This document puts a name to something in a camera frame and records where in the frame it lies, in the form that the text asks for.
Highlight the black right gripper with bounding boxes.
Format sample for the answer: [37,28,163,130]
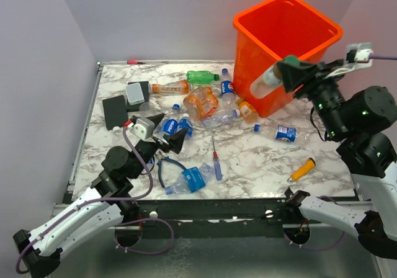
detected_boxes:
[276,56,346,137]

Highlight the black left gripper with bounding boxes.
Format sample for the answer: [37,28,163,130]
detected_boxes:
[130,114,188,179]

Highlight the Pocari Sweat bottle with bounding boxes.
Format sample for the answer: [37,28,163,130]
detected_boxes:
[176,113,194,140]

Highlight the Starbucks coffee bottle green cap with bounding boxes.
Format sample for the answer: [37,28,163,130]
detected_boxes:
[250,63,282,99]

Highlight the crushed blue label water bottle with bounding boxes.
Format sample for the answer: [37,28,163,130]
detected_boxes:
[165,163,215,195]

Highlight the pepsi bottle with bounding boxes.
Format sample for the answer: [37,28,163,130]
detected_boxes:
[220,68,236,109]
[254,124,298,143]
[154,104,180,136]

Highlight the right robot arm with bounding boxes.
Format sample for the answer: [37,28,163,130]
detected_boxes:
[276,60,396,259]

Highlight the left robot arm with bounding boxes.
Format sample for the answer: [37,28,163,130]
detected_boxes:
[13,114,188,277]

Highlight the orange plastic bin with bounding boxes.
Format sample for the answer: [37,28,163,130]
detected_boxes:
[233,0,343,118]

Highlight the Pepsi bottle beside bin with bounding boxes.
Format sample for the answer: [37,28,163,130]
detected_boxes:
[220,68,236,109]

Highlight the clear jar metal lid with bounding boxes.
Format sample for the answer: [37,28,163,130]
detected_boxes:
[138,102,158,118]

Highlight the tall orange label tea bottle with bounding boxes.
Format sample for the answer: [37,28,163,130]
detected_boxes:
[149,80,190,95]

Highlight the large orange label jug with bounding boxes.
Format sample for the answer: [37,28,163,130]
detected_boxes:
[183,86,219,120]

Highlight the white box device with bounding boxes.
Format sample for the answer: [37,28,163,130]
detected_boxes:
[125,83,145,105]

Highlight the black flat block rear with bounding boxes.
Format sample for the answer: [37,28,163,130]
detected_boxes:
[125,81,149,112]

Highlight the black flat block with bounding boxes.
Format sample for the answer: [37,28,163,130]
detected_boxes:
[125,81,149,112]
[102,95,128,130]

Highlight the clear white-cap bottle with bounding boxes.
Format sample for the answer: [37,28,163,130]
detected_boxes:
[112,126,125,146]

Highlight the black flat block front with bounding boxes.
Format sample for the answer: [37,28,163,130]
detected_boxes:
[102,95,128,130]

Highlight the small orange juice bottle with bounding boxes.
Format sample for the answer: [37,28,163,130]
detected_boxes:
[236,98,259,123]

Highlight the green plastic bottle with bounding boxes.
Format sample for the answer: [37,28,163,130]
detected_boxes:
[186,71,220,85]

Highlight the crushed clear blue-cap bottle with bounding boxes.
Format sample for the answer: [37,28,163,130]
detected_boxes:
[202,109,241,129]

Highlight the red blue screwdriver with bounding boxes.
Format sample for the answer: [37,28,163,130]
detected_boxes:
[212,136,223,181]

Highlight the red marker pen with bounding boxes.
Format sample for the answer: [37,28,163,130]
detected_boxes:
[127,60,146,65]

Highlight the yellow utility knife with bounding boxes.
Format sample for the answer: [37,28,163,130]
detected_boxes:
[287,158,316,183]

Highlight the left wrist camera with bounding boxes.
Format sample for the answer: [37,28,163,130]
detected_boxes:
[127,117,155,140]

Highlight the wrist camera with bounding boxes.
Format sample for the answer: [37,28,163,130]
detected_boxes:
[127,117,155,140]
[326,42,373,78]

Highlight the blue handled pliers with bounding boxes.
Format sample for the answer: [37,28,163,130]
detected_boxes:
[157,156,187,189]

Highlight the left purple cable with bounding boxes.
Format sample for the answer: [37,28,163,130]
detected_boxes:
[15,125,174,274]

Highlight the purple cable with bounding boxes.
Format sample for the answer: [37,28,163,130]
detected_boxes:
[15,125,174,274]
[283,54,397,251]

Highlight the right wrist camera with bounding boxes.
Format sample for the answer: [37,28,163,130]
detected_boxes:
[326,42,373,78]

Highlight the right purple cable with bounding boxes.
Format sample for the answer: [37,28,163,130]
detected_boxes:
[283,54,397,251]

